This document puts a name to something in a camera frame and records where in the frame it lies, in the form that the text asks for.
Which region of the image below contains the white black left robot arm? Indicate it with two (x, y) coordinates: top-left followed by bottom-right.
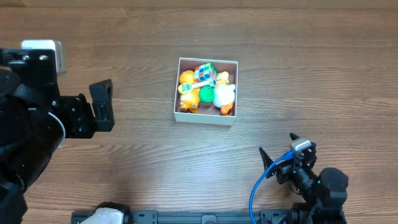
(1, 49), (114, 223)

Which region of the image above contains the white cardboard box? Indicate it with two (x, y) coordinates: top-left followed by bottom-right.
(174, 57), (238, 126)

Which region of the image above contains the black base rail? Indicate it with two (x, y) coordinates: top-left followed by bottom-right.
(70, 208), (293, 224)

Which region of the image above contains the green round toy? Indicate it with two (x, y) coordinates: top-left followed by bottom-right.
(199, 86), (215, 103)

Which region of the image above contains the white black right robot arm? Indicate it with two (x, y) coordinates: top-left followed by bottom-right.
(274, 133), (349, 224)

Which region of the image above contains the white yellow plush duck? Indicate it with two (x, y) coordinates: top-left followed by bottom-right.
(213, 71), (236, 116)

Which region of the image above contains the yellow wooden rattle drum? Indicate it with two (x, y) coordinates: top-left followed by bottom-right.
(177, 80), (210, 95)

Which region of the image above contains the multicoloured puzzle cube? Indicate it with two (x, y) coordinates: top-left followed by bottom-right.
(194, 63), (218, 87)

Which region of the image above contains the orange plastic bear toy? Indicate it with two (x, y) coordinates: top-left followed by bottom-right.
(178, 70), (201, 113)

